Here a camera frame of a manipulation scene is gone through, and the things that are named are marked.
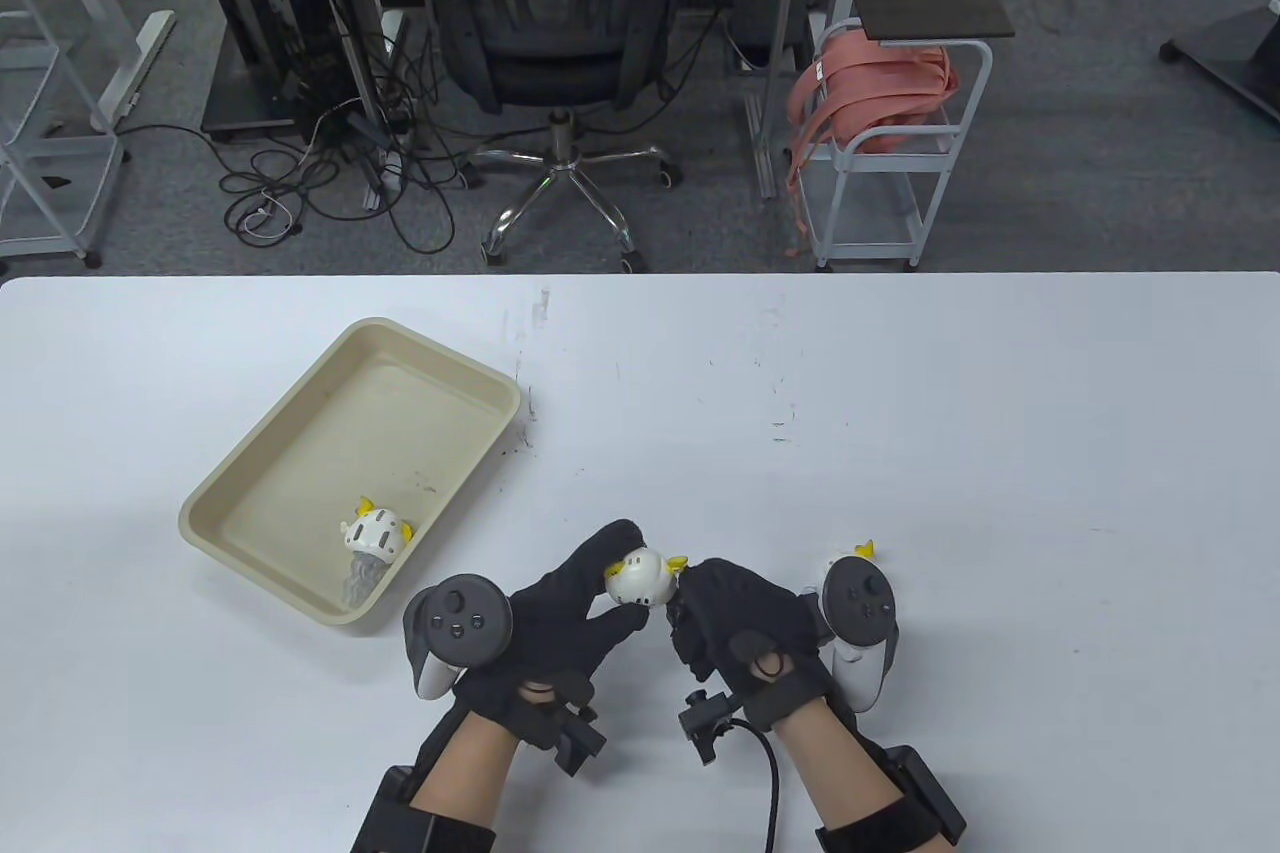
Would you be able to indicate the person's left hand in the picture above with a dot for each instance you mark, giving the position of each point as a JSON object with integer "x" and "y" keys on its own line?
{"x": 545, "y": 628}

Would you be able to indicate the person's right hand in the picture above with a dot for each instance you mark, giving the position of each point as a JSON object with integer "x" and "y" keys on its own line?
{"x": 760, "y": 623}

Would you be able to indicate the person's right thumb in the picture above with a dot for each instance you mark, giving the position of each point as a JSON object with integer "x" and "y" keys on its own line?
{"x": 688, "y": 638}

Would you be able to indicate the person's left thumb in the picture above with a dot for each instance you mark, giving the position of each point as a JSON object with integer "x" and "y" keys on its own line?
{"x": 618, "y": 625}

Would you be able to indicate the white toy with yellow bits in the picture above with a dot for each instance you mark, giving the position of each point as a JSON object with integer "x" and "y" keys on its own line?
{"x": 375, "y": 535}
{"x": 864, "y": 550}
{"x": 640, "y": 578}

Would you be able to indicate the person's left forearm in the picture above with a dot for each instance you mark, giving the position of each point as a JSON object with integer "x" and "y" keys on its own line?
{"x": 475, "y": 773}

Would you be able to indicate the person's right forearm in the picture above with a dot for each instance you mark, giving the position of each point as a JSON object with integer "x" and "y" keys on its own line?
{"x": 835, "y": 773}

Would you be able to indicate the black and white controller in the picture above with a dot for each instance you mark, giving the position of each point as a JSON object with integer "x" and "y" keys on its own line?
{"x": 860, "y": 613}
{"x": 455, "y": 628}

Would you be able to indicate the beige plastic tray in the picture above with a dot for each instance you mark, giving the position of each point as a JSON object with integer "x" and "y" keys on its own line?
{"x": 350, "y": 468}

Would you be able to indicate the white metal cart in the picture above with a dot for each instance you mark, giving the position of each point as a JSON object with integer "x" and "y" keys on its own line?
{"x": 925, "y": 193}

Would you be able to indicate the black office chair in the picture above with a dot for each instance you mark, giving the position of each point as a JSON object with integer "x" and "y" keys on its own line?
{"x": 550, "y": 23}

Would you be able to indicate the silver metal desk leg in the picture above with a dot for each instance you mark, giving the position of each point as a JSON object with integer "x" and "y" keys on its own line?
{"x": 785, "y": 13}

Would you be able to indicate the black computer tower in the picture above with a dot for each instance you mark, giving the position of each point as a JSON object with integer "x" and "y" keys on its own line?
{"x": 275, "y": 13}

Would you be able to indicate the black stand base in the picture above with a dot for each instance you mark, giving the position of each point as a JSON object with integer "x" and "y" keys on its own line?
{"x": 1230, "y": 53}

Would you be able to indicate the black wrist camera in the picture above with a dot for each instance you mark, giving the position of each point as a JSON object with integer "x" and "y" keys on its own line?
{"x": 575, "y": 738}
{"x": 705, "y": 721}

